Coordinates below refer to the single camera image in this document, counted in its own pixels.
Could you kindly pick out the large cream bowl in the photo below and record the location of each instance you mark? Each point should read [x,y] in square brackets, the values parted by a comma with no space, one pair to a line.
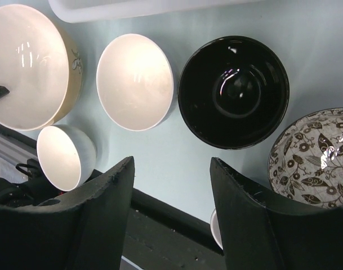
[41,67]

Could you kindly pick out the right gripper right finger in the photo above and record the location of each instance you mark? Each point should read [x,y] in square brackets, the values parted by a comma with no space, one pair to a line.
[261,229]

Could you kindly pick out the medium white bowl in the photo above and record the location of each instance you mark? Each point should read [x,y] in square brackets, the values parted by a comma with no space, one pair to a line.
[135,82]

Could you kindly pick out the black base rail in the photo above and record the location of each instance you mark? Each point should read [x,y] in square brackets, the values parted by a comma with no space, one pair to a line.
[159,236]

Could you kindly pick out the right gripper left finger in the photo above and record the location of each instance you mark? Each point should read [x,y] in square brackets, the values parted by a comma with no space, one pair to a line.
[80,229]

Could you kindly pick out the black glossy bowl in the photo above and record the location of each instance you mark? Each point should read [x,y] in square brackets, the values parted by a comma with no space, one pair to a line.
[233,92]

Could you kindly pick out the small white bowl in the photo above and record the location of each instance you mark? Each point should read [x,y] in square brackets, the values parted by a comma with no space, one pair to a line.
[67,156]

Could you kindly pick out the white plastic bin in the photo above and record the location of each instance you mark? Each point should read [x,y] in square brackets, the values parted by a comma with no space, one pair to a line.
[85,11]

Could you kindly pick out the floral patterned bowl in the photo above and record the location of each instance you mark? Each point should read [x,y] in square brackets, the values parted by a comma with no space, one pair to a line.
[306,161]

